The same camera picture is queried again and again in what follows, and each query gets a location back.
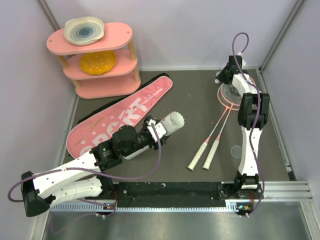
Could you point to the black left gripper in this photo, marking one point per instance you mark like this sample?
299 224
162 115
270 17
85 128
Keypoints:
145 124

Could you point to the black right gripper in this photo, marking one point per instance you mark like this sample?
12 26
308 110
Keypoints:
219 76

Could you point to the white shuttlecock tube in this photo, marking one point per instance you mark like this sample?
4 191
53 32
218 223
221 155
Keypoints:
140 144

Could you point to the clear round tube lid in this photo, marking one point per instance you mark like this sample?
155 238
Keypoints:
236 151

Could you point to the white shuttlecock with black band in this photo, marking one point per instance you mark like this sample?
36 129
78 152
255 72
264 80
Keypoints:
176 119

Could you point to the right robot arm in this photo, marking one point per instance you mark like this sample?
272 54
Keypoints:
252 117

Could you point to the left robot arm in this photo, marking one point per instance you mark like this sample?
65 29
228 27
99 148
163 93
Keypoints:
85 177

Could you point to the pink badminton racket upper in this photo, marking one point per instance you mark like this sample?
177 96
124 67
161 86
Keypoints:
230 98

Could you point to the pink badminton racket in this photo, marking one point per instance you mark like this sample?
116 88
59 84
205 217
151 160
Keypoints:
199 152
230 98

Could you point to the pink badminton racket lower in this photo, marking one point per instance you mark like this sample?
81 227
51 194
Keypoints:
199 152

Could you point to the pink racket bag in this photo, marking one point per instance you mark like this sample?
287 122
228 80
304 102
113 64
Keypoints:
100 125

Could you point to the pink three-tier wooden shelf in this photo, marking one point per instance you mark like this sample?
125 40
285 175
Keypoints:
123 79

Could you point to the yellow dotted plate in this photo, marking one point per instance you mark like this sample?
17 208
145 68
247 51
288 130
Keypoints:
98 63

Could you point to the white blue ceramic bowl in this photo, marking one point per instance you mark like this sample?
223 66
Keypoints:
84 31

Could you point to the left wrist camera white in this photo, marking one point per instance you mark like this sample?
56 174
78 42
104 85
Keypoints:
157 130

